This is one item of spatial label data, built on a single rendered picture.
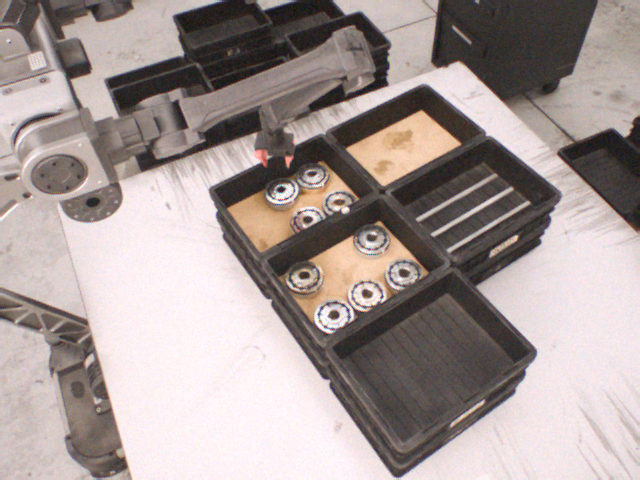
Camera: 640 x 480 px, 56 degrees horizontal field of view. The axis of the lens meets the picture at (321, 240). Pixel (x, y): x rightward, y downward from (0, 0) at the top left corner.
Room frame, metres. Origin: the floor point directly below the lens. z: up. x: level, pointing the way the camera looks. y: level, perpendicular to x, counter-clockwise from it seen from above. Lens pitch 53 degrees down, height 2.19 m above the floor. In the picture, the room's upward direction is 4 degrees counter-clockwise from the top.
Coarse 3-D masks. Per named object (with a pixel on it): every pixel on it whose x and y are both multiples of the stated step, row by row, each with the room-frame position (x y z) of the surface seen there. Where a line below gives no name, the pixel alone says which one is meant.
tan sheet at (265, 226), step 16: (336, 176) 1.27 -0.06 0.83; (320, 192) 1.21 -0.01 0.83; (352, 192) 1.20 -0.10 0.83; (240, 208) 1.17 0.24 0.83; (256, 208) 1.16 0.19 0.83; (272, 208) 1.16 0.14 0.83; (320, 208) 1.15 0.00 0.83; (240, 224) 1.10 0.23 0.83; (256, 224) 1.10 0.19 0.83; (272, 224) 1.10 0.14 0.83; (288, 224) 1.09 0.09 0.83; (256, 240) 1.04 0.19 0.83; (272, 240) 1.04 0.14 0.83
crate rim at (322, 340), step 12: (360, 204) 1.07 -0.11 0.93; (348, 216) 1.03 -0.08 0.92; (324, 228) 0.99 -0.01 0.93; (300, 240) 0.96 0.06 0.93; (276, 252) 0.92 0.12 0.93; (264, 264) 0.89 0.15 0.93; (444, 264) 0.85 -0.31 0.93; (276, 276) 0.85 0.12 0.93; (432, 276) 0.82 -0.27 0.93; (408, 288) 0.79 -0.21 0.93; (288, 300) 0.78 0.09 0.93; (384, 300) 0.76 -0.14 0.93; (300, 312) 0.74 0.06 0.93; (372, 312) 0.72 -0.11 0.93; (312, 324) 0.70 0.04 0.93; (348, 324) 0.70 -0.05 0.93; (324, 336) 0.67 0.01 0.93; (336, 336) 0.67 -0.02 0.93
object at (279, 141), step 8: (256, 136) 1.22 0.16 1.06; (264, 136) 1.18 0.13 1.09; (272, 136) 1.17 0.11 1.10; (280, 136) 1.18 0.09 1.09; (288, 136) 1.21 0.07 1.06; (256, 144) 1.19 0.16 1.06; (264, 144) 1.19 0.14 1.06; (272, 144) 1.17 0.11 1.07; (280, 144) 1.18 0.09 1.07; (288, 144) 1.18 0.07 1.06
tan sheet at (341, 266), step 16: (352, 240) 1.02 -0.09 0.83; (320, 256) 0.97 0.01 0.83; (336, 256) 0.97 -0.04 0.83; (352, 256) 0.96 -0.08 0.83; (384, 256) 0.96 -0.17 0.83; (400, 256) 0.95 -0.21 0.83; (336, 272) 0.91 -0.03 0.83; (352, 272) 0.91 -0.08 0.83; (368, 272) 0.91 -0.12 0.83; (384, 272) 0.90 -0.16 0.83; (336, 288) 0.86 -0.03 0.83; (304, 304) 0.82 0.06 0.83
